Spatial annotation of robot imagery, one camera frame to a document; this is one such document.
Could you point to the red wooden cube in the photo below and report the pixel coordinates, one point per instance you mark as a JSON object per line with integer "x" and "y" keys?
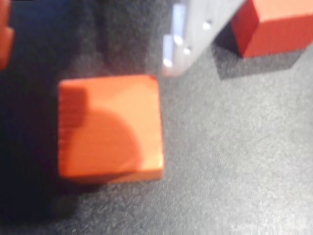
{"x": 276, "y": 29}

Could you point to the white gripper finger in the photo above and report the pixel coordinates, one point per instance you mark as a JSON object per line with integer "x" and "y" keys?
{"x": 193, "y": 36}

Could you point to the orange wooden cube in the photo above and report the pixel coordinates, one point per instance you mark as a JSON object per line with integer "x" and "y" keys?
{"x": 110, "y": 127}

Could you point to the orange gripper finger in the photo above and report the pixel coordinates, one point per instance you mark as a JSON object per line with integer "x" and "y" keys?
{"x": 5, "y": 36}

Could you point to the black fabric mat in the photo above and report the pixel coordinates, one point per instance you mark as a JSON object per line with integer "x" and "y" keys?
{"x": 232, "y": 147}

